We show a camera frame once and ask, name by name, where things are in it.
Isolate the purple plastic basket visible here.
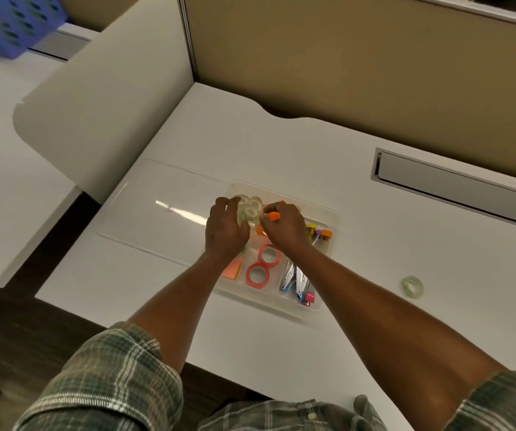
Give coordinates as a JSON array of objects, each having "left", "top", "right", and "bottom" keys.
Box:
[{"left": 0, "top": 0, "right": 69, "bottom": 60}]

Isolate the plain silver stapler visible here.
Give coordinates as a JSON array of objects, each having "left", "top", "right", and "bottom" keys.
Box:
[{"left": 294, "top": 266, "right": 309, "bottom": 301}]

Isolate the green plaid shirt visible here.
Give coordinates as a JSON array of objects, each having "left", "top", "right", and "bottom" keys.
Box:
[{"left": 13, "top": 321, "right": 516, "bottom": 431}]

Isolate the pink sticky note pad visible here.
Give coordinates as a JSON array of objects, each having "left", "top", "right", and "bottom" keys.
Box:
[{"left": 221, "top": 255, "right": 244, "bottom": 280}]

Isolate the person's left forearm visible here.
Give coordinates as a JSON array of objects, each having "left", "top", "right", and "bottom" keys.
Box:
[{"left": 127, "top": 251, "right": 234, "bottom": 375}]

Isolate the clear plastic lid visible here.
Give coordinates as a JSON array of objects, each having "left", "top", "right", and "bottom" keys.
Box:
[{"left": 98, "top": 159, "right": 232, "bottom": 268}]

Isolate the person's right hand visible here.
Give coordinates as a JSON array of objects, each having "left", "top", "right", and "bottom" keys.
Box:
[{"left": 260, "top": 201, "right": 315, "bottom": 256}]

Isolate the pink tape roll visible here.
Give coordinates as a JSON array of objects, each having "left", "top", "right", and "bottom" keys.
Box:
[
  {"left": 245, "top": 263, "right": 271, "bottom": 289},
  {"left": 257, "top": 244, "right": 282, "bottom": 268}
]

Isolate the clear plastic organizer box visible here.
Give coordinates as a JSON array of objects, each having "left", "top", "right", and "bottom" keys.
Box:
[{"left": 215, "top": 180, "right": 342, "bottom": 319}]

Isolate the orange lanyard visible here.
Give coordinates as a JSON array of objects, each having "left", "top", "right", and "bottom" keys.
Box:
[{"left": 256, "top": 201, "right": 302, "bottom": 238}]

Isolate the person's right forearm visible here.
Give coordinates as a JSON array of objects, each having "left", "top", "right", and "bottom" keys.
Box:
[{"left": 296, "top": 244, "right": 508, "bottom": 431}]

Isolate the person's left hand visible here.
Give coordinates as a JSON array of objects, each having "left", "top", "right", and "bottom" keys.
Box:
[{"left": 205, "top": 196, "right": 251, "bottom": 261}]

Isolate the white divider panel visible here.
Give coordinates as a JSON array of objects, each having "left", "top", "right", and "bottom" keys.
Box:
[{"left": 13, "top": 0, "right": 195, "bottom": 205}]

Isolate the tan partition panel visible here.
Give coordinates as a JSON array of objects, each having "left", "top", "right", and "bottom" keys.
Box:
[
  {"left": 184, "top": 0, "right": 516, "bottom": 184},
  {"left": 58, "top": 0, "right": 147, "bottom": 32}
]

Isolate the white desk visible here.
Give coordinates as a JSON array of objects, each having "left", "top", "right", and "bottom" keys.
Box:
[
  {"left": 0, "top": 22, "right": 81, "bottom": 288},
  {"left": 35, "top": 83, "right": 516, "bottom": 431}
]

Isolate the grey cable tray cover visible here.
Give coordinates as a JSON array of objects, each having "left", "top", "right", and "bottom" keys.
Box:
[
  {"left": 370, "top": 147, "right": 516, "bottom": 234},
  {"left": 28, "top": 29, "right": 93, "bottom": 62}
]

